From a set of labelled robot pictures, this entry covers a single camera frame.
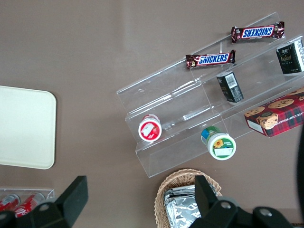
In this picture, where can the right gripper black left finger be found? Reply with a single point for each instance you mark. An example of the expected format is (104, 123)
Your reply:
(73, 199)

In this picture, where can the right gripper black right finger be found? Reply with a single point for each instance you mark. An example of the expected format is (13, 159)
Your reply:
(209, 209)

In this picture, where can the light tan wicker basket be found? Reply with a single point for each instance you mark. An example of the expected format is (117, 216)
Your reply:
(178, 178)

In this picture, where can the beige plastic tray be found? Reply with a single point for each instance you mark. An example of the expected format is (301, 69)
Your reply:
(26, 128)

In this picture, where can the clear acrylic bottle rack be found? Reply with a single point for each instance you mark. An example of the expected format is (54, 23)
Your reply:
(48, 193)

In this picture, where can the silver foil packet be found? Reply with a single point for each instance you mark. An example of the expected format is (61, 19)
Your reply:
(183, 190)
(180, 211)

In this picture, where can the red cola bottle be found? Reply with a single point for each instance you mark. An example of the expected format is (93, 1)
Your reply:
(8, 202)
(31, 202)

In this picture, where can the green lid yogurt cup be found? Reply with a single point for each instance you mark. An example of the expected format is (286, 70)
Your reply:
(221, 146)

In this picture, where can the red lid yogurt cup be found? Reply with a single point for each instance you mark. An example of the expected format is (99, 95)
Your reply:
(150, 129)

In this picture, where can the red plaid cookie box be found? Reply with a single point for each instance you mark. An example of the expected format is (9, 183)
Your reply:
(278, 116)

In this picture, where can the clear acrylic stepped shelf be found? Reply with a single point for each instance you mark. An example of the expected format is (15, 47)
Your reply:
(180, 95)

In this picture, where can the small black barcode box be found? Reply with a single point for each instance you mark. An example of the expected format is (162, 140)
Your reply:
(230, 86)

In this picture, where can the brown Snickers bar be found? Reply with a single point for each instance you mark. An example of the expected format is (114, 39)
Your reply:
(257, 32)
(211, 59)

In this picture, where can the small black gold-print box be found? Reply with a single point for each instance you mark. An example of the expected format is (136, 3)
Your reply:
(291, 57)

